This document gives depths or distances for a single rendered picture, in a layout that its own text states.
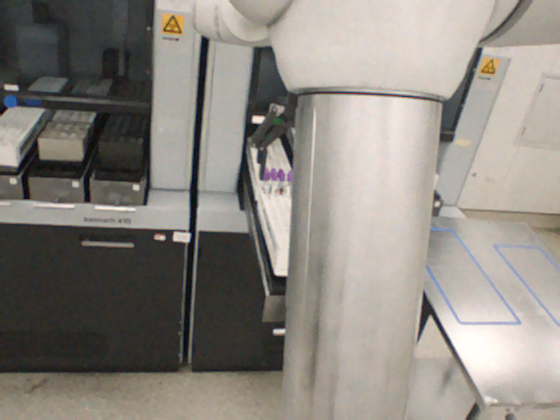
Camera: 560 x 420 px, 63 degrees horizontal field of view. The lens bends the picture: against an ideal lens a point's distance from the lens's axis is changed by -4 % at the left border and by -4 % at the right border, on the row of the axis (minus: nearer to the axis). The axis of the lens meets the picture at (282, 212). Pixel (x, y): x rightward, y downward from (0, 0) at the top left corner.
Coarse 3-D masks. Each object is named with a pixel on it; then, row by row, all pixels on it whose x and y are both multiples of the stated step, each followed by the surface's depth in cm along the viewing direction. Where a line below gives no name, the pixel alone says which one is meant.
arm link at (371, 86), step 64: (256, 0) 28; (320, 0) 26; (384, 0) 26; (448, 0) 26; (512, 0) 30; (320, 64) 28; (384, 64) 27; (448, 64) 28; (320, 128) 30; (384, 128) 29; (320, 192) 31; (384, 192) 29; (320, 256) 31; (384, 256) 30; (320, 320) 32; (384, 320) 31; (320, 384) 32; (384, 384) 32
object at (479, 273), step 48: (432, 240) 117; (480, 240) 120; (528, 240) 124; (432, 288) 100; (480, 288) 102; (528, 288) 105; (480, 336) 89; (528, 336) 91; (432, 384) 147; (480, 384) 78; (528, 384) 80
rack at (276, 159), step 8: (248, 136) 143; (248, 144) 140; (272, 144) 141; (280, 144) 142; (248, 152) 142; (256, 152) 135; (272, 152) 136; (280, 152) 138; (248, 160) 138; (272, 160) 131; (280, 160) 132; (256, 168) 126; (272, 168) 128; (280, 168) 129; (288, 168) 129; (256, 176) 122; (256, 184) 121; (256, 192) 121; (256, 200) 122
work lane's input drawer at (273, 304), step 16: (240, 176) 140; (256, 208) 118; (256, 224) 114; (256, 240) 108; (256, 256) 105; (256, 272) 105; (272, 272) 99; (272, 288) 93; (272, 304) 93; (272, 320) 96
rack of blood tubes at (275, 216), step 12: (276, 192) 115; (264, 204) 109; (276, 204) 110; (288, 204) 111; (264, 216) 111; (276, 216) 103; (288, 216) 104; (264, 228) 107; (276, 228) 98; (288, 228) 99; (276, 240) 94; (288, 240) 94; (276, 252) 93; (276, 264) 93
